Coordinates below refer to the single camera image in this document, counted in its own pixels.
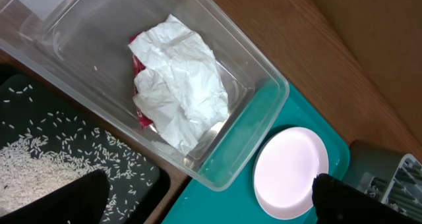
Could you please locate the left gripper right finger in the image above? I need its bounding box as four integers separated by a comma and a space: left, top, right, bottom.
312, 173, 419, 224

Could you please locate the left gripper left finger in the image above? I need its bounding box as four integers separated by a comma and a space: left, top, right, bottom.
1, 170, 110, 224

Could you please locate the rice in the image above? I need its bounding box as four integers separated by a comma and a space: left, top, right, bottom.
1, 76, 160, 223

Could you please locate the red sauce packet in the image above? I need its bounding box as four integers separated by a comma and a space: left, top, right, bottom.
129, 34, 154, 129

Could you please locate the white napkin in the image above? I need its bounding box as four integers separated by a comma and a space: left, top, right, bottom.
129, 14, 229, 155

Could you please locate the grey dishwasher rack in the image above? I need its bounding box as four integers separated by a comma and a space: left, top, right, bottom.
343, 140, 421, 223

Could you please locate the black plastic tray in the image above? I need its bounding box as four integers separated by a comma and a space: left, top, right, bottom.
1, 65, 170, 223

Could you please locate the pink plate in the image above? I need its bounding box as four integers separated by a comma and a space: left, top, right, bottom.
253, 126, 329, 220

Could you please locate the teal serving tray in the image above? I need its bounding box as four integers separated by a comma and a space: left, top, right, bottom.
162, 85, 350, 224

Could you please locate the clear plastic bin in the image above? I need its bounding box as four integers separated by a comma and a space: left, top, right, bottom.
1, 0, 289, 191

